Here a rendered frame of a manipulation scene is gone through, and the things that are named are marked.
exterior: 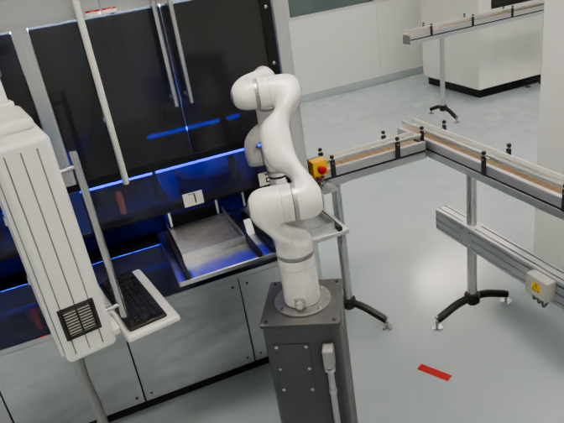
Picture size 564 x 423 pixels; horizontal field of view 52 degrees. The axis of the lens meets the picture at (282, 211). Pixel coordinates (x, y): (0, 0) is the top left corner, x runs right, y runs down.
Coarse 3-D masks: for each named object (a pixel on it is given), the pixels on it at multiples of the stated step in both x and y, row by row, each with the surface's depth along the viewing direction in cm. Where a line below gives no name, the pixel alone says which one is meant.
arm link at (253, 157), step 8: (256, 112) 215; (264, 112) 210; (256, 128) 221; (248, 136) 224; (256, 136) 220; (248, 144) 223; (256, 144) 222; (248, 152) 225; (256, 152) 228; (248, 160) 228; (256, 160) 229
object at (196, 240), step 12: (216, 216) 260; (228, 216) 250; (168, 228) 249; (180, 228) 253; (192, 228) 251; (204, 228) 250; (216, 228) 248; (228, 228) 246; (180, 240) 243; (192, 240) 241; (204, 240) 240; (216, 240) 238; (228, 240) 229; (240, 240) 231; (180, 252) 226; (192, 252) 225; (204, 252) 227; (216, 252) 229
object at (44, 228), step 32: (0, 128) 170; (32, 128) 174; (0, 160) 161; (32, 160) 165; (0, 192) 165; (32, 192) 168; (64, 192) 173; (32, 224) 171; (64, 224) 175; (32, 256) 174; (64, 256) 178; (32, 288) 222; (64, 288) 181; (96, 288) 187; (64, 320) 184; (96, 320) 190; (64, 352) 190
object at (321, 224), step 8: (248, 216) 253; (320, 216) 243; (288, 224) 242; (296, 224) 241; (304, 224) 240; (312, 224) 239; (320, 224) 238; (328, 224) 230; (264, 232) 234; (312, 232) 229; (320, 232) 230; (272, 240) 225
